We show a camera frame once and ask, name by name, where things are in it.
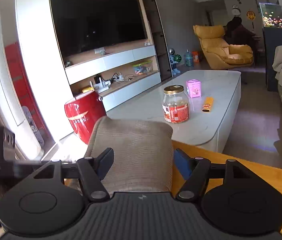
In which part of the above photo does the grey striped garment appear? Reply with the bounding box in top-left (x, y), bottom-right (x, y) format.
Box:
top-left (85, 116), bottom-right (173, 195)

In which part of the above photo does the red round mini fridge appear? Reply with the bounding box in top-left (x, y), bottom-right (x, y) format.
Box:
top-left (64, 90), bottom-right (106, 144)

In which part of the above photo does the glass jar red label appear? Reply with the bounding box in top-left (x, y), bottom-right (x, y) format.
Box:
top-left (162, 85), bottom-right (190, 124)

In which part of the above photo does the orange small packet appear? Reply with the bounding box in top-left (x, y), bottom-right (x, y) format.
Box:
top-left (202, 97), bottom-right (214, 113)

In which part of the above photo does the white coffee table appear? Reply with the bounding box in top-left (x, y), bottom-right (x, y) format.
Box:
top-left (107, 70), bottom-right (241, 153)

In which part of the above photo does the pink small box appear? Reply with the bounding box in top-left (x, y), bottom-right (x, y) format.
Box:
top-left (186, 79), bottom-right (202, 98)

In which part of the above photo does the clear plastic storage box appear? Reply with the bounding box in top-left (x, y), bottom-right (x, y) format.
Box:
top-left (133, 60), bottom-right (153, 75)

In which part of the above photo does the blue water bottle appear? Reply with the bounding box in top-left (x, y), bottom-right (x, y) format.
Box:
top-left (184, 49), bottom-right (193, 67)

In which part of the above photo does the robot figurine toy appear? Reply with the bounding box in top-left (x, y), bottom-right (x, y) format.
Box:
top-left (168, 48), bottom-right (181, 76)

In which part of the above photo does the yellow leather armchair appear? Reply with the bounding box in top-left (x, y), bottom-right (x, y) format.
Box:
top-left (193, 25), bottom-right (254, 70)

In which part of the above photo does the black television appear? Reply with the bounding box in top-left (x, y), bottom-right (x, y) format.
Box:
top-left (50, 0), bottom-right (147, 57)

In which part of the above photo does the fish tank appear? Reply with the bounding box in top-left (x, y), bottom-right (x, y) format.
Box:
top-left (259, 3), bottom-right (282, 29)

